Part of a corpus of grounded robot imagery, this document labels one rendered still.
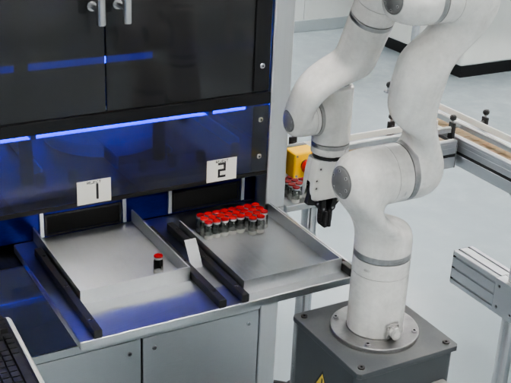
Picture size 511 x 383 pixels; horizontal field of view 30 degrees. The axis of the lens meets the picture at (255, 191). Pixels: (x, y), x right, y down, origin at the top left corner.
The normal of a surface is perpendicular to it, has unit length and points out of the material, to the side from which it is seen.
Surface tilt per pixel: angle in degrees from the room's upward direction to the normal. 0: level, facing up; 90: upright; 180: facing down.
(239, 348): 90
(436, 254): 0
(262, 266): 0
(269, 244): 0
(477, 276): 90
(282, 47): 90
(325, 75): 48
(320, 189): 92
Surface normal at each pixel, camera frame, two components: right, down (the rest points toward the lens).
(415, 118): -0.07, 0.71
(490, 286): -0.87, 0.16
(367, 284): -0.48, 0.33
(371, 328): -0.23, 0.38
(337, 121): 0.36, 0.40
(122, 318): 0.04, -0.91
